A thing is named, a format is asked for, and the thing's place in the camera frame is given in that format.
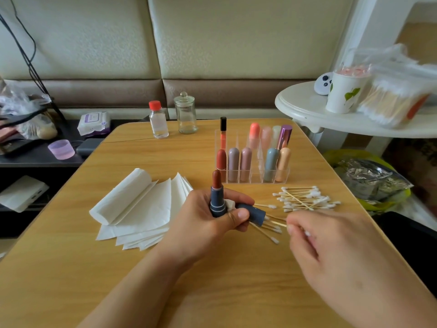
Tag person's right hand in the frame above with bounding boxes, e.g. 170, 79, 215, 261
285, 210, 424, 328

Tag person's left hand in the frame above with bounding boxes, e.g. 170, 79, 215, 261
157, 188, 255, 271

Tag red lipstick navy tube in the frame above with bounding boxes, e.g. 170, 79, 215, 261
209, 169, 228, 218

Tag navy lipstick cap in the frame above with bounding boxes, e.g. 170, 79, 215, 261
235, 203, 267, 226

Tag stack of white tissues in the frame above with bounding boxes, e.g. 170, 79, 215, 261
89, 168, 194, 252

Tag red lipstick mauve tube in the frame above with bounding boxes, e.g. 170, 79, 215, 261
227, 147, 240, 183

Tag pile of cotton swabs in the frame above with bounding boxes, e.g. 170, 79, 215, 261
273, 185, 342, 213

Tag red lipstick dusty pink tube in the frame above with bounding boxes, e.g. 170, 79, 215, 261
239, 147, 253, 183

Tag clear acrylic lipstick organizer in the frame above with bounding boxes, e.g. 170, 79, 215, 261
220, 117, 293, 183

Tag person's right forearm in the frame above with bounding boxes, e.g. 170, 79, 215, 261
396, 270, 437, 328

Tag person's left forearm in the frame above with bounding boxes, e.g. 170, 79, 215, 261
78, 252, 185, 328

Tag yellow-green bin with bag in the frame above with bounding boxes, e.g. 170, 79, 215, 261
324, 148, 414, 212

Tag clear bottle red cap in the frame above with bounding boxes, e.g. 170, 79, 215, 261
149, 100, 169, 139

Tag glass jar with lid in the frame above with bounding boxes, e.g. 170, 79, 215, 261
173, 91, 199, 134

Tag wet wipes pack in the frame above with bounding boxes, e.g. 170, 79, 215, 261
77, 111, 112, 137

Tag small purple plastic cup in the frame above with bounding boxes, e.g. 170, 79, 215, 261
48, 139, 76, 160

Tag white round side table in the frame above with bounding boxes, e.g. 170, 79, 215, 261
275, 82, 437, 139

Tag black low shelf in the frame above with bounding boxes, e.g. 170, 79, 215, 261
0, 119, 141, 236

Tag white mug green leaf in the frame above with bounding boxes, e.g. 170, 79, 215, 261
325, 66, 373, 114

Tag white power bank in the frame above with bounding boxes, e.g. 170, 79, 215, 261
0, 175, 50, 213

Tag white panda figure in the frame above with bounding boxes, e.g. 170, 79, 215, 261
313, 72, 334, 96

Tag beige padded backrest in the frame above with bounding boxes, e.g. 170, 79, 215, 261
0, 0, 356, 120

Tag crumpled clear plastic bag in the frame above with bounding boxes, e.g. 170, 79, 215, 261
0, 82, 59, 141

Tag black cables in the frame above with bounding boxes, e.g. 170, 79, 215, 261
0, 0, 56, 100

